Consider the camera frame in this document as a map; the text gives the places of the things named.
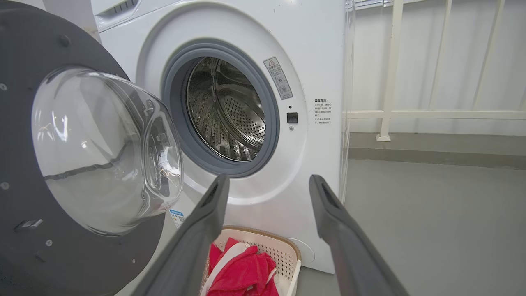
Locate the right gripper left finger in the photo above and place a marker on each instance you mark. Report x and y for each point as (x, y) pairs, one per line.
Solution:
(193, 250)

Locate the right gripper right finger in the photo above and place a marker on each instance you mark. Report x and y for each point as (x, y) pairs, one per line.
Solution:
(353, 255)

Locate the red and white garment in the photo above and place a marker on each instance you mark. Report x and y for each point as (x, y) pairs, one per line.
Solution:
(246, 271)
(214, 255)

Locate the black glass washing machine door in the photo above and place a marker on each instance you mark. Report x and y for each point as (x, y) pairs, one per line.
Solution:
(24, 123)

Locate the cream perforated laundry basket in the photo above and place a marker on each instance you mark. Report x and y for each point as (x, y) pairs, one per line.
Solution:
(283, 255)

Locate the steel washing machine drum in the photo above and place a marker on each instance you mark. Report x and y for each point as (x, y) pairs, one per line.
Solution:
(230, 111)

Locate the black door latch socket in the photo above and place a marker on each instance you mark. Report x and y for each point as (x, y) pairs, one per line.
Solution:
(292, 117)

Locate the white washing machine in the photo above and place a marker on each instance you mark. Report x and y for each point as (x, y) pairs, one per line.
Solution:
(312, 61)

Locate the blue energy label sticker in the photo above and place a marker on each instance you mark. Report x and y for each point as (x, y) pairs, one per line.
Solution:
(177, 218)

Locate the round drain filter cover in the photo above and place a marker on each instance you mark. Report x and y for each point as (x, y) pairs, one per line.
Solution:
(306, 250)

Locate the black printed text label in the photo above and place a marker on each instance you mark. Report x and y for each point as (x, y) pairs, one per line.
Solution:
(323, 112)

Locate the white metal railing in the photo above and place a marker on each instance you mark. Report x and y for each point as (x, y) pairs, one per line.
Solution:
(390, 82)

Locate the grey warning sticker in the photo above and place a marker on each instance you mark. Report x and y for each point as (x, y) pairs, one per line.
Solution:
(278, 78)

